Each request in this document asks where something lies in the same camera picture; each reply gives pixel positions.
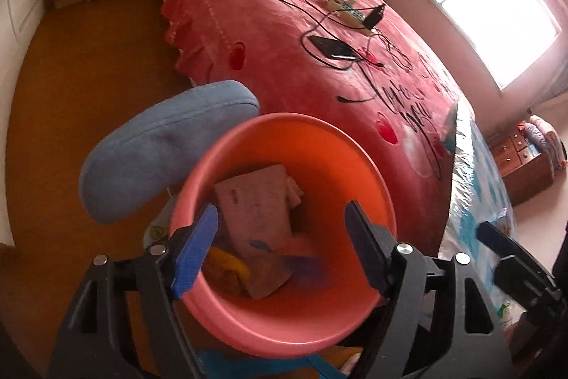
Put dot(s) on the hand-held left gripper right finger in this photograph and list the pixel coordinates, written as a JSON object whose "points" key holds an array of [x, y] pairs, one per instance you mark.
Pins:
{"points": [[366, 250]]}

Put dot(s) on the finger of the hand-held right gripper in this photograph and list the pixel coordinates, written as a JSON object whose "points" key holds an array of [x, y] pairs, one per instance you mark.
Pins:
{"points": [[514, 263]]}

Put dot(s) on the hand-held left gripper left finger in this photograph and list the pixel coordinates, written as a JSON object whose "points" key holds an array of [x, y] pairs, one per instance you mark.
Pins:
{"points": [[195, 254]]}

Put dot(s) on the red yellow snack packet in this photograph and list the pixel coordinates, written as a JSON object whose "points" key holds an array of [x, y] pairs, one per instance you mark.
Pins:
{"points": [[224, 266]]}

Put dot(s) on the tan biscuit packet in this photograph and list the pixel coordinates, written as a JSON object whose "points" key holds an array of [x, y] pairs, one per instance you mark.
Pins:
{"points": [[266, 277]]}

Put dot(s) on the white printed paper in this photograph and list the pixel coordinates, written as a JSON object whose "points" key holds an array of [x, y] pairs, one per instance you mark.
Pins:
{"points": [[253, 206]]}

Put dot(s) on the orange plastic bucket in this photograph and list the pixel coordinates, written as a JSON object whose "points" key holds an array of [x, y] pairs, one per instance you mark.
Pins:
{"points": [[310, 166]]}

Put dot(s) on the blue checkered tablecloth table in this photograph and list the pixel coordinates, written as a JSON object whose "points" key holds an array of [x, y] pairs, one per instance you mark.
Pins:
{"points": [[470, 219]]}

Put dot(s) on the wooden drawer chest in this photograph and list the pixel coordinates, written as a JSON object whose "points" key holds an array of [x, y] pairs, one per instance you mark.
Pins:
{"points": [[519, 166]]}

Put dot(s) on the blue chair backrest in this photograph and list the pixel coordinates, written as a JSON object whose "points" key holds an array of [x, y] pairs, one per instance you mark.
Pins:
{"points": [[155, 148]]}

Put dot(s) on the folded quilts on chest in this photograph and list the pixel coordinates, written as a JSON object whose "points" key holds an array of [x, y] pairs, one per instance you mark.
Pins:
{"points": [[543, 139]]}

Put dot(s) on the blue cloth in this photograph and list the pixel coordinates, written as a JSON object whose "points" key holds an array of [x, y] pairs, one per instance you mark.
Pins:
{"points": [[266, 368]]}

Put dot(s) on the black smartphone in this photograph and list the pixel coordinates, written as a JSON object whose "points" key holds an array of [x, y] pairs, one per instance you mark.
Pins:
{"points": [[333, 47]]}

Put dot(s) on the bed with pink printed blanket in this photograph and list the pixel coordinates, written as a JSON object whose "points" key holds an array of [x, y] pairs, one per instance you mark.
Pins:
{"points": [[275, 50]]}

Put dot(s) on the black charger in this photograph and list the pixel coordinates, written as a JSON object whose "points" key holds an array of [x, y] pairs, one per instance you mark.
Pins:
{"points": [[375, 17]]}

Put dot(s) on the white power strip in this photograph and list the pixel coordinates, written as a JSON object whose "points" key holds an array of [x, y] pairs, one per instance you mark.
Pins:
{"points": [[346, 12]]}

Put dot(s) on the window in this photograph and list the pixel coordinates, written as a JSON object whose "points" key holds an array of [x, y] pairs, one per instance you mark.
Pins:
{"points": [[497, 15]]}

